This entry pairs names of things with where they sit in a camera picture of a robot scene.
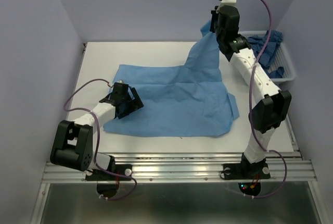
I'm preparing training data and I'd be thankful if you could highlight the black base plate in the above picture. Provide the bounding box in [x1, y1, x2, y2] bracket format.
[85, 164, 133, 182]
[220, 163, 271, 181]

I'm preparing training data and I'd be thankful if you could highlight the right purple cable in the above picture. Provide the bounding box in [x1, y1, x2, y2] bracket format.
[225, 0, 287, 200]

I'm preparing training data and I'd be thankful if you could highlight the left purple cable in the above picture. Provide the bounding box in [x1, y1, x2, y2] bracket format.
[63, 78, 137, 201]

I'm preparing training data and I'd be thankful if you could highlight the white plastic basket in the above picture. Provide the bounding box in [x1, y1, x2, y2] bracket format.
[239, 30, 297, 82]

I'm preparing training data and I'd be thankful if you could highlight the dark blue patterned shirt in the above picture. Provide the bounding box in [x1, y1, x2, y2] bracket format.
[247, 30, 284, 79]

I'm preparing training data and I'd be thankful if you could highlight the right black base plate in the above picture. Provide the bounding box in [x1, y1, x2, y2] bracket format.
[220, 163, 271, 181]

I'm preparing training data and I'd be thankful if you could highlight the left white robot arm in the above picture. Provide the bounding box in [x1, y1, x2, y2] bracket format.
[50, 82, 144, 179]

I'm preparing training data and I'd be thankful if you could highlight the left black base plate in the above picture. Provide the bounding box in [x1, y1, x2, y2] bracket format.
[85, 164, 133, 182]

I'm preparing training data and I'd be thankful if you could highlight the purple cable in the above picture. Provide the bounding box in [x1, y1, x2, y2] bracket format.
[225, 0, 287, 200]
[63, 78, 137, 201]

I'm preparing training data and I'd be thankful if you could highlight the aluminium mounting rail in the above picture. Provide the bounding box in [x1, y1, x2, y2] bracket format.
[41, 152, 318, 184]

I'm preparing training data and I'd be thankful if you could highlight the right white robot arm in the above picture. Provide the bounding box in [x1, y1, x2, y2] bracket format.
[210, 5, 292, 180]

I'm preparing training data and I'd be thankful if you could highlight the light blue long sleeve shirt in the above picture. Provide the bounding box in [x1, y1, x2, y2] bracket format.
[104, 22, 239, 137]

